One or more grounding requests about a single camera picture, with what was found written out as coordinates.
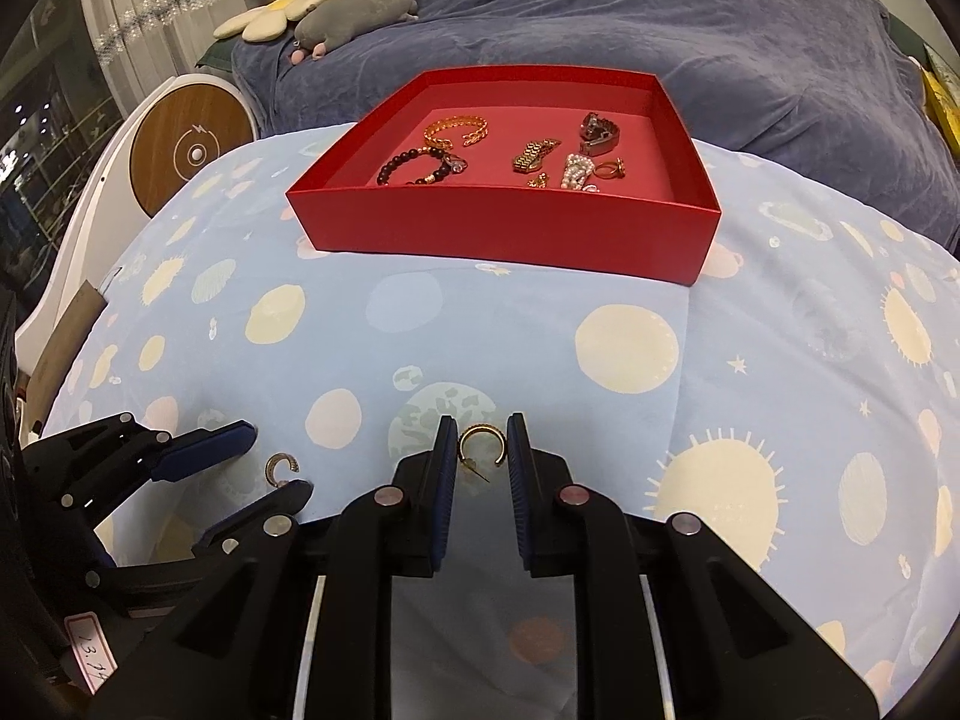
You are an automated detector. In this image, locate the gold hoop earring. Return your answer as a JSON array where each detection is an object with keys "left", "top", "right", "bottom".
[
  {"left": 457, "top": 424, "right": 508, "bottom": 484},
  {"left": 263, "top": 452, "right": 299, "bottom": 488}
]

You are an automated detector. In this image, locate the dark bead bracelet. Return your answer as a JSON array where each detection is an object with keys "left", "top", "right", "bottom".
[{"left": 374, "top": 145, "right": 456, "bottom": 187}]

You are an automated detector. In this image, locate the gold chain bangle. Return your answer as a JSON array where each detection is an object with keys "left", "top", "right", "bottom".
[{"left": 421, "top": 114, "right": 490, "bottom": 151}]

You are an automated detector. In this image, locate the pearl strand bracelet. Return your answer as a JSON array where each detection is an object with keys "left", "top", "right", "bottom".
[{"left": 558, "top": 152, "right": 602, "bottom": 196}]

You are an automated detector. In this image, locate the silver wristwatch blue dial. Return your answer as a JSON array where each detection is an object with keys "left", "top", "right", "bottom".
[{"left": 579, "top": 112, "right": 620, "bottom": 158}]

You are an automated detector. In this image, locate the white paper label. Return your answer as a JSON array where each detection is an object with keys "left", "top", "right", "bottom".
[{"left": 64, "top": 611, "right": 117, "bottom": 694}]

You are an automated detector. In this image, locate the blue planet print cloth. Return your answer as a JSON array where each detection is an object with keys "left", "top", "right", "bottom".
[{"left": 49, "top": 128, "right": 958, "bottom": 718}]

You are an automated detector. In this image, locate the red cardboard tray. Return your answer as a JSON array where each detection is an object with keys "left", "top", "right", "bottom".
[{"left": 286, "top": 65, "right": 722, "bottom": 286}]

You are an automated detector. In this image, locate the white round wooden device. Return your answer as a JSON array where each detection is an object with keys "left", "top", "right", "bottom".
[{"left": 14, "top": 73, "right": 259, "bottom": 374}]

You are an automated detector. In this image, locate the cream flower plush cushion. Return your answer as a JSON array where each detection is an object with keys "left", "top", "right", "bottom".
[{"left": 213, "top": 0, "right": 325, "bottom": 44}]

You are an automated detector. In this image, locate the white lace curtain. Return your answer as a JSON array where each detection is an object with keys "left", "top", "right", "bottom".
[{"left": 82, "top": 0, "right": 267, "bottom": 115}]

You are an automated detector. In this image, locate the grey plush toy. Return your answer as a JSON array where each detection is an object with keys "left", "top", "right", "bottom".
[{"left": 290, "top": 0, "right": 418, "bottom": 65}]

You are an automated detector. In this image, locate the purple blue bed blanket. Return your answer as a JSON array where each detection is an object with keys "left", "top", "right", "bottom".
[{"left": 231, "top": 0, "right": 958, "bottom": 249}]

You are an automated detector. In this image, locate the yellow pillow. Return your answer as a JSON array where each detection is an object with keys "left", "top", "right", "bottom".
[{"left": 921, "top": 68, "right": 960, "bottom": 160}]

